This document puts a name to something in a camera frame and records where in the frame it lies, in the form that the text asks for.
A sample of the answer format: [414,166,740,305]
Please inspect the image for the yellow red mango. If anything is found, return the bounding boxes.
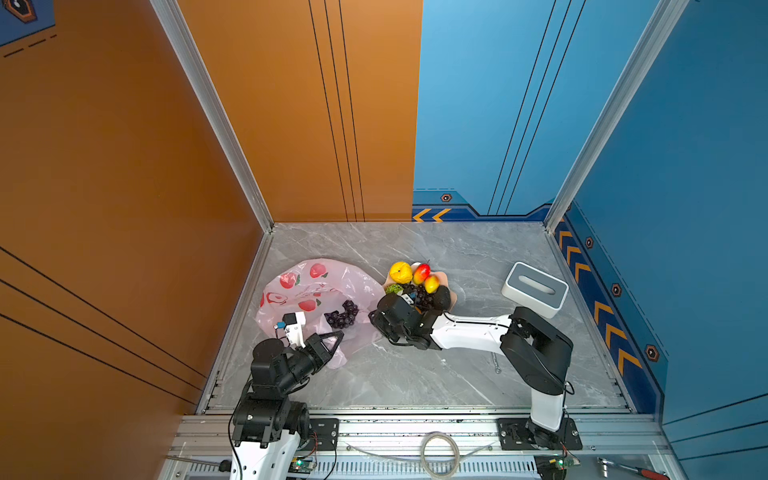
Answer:
[423,275,440,294]

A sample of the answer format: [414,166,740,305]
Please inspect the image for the green circuit board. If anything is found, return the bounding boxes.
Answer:
[549,455,581,471]
[289,456,317,475]

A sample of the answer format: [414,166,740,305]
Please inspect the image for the yellow black screwdriver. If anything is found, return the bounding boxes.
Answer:
[165,455,232,473]

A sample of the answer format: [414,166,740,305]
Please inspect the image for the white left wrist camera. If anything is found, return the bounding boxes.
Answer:
[275,311,306,348]

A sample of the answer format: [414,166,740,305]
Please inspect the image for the left green circuit board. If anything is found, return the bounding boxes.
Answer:
[289,456,317,475]

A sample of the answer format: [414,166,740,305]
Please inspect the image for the purple grape bunch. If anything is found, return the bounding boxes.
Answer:
[324,300,359,330]
[402,283,435,312]

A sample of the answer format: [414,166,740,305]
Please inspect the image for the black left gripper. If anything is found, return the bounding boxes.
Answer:
[277,330,342,398]

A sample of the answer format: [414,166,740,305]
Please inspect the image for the aluminium corner post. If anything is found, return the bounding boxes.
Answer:
[543,0,689,234]
[150,0,274,234]

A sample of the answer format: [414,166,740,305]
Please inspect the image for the white grey tissue box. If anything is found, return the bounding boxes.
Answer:
[501,261,569,320]

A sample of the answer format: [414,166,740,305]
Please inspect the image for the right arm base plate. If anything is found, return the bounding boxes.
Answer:
[496,416,583,451]

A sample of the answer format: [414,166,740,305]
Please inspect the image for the right green circuit board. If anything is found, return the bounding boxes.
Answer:
[549,455,581,471]

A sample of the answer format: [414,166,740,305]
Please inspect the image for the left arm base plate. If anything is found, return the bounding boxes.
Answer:
[299,417,340,455]

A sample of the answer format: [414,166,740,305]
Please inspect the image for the red handled tool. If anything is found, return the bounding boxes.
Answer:
[597,457,670,480]

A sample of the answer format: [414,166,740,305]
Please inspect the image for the red yellow apple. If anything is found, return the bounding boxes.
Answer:
[412,263,431,285]

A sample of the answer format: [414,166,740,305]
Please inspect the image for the right aluminium corner post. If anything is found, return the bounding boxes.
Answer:
[543,0,689,234]

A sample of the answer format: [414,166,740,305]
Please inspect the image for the left aluminium corner post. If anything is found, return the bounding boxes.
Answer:
[150,0,274,234]

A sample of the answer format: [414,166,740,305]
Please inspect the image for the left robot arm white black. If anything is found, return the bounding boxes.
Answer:
[227,331,344,479]

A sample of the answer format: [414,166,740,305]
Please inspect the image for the aluminium front rail frame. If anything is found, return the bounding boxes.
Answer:
[169,408,686,479]

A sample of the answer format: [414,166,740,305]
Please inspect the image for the pink printed plastic bag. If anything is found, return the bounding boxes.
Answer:
[256,258,384,369]

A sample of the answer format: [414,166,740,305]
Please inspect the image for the coiled clear cable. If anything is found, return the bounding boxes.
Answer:
[344,431,499,480]

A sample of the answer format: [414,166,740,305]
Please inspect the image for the pink fruit plate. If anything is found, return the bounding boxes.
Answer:
[382,271,458,311]

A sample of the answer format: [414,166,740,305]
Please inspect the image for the yellow orange fruit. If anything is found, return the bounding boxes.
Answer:
[389,261,413,284]

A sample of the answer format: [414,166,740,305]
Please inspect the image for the dark avocado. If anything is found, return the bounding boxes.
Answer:
[431,285,453,311]

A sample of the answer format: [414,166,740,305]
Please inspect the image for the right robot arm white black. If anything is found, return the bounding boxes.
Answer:
[369,293,583,451]

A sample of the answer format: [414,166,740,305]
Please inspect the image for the silver wrench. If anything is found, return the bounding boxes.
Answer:
[491,353,502,375]

